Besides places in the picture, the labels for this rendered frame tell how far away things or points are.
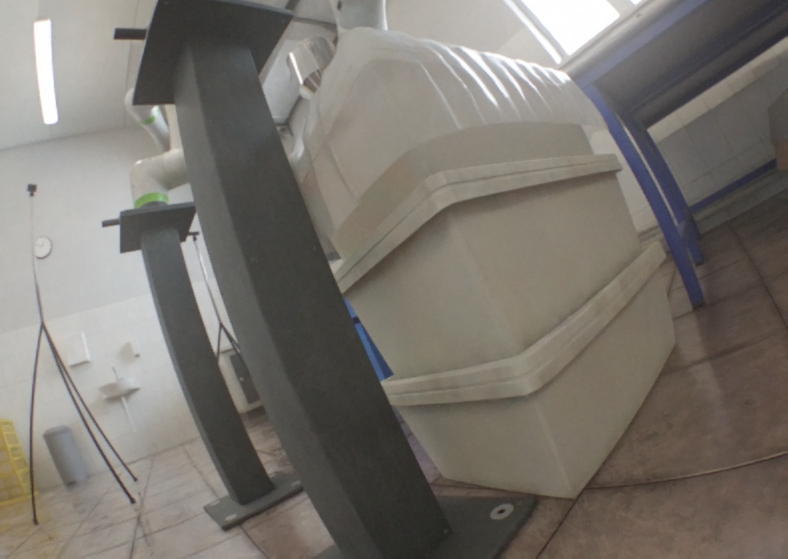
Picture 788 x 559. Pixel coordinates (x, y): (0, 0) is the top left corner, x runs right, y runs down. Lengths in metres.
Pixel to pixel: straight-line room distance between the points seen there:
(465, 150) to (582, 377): 0.35
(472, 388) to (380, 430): 0.13
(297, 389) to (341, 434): 0.07
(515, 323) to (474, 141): 0.27
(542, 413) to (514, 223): 0.24
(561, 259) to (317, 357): 0.37
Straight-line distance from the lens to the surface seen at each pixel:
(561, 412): 0.48
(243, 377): 4.04
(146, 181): 1.32
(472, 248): 0.43
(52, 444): 4.43
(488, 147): 0.57
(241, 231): 0.46
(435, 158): 0.48
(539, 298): 0.50
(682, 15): 1.15
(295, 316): 0.44
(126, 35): 0.75
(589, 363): 0.54
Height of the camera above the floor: 0.32
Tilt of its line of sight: 9 degrees up
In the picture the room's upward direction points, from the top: 24 degrees counter-clockwise
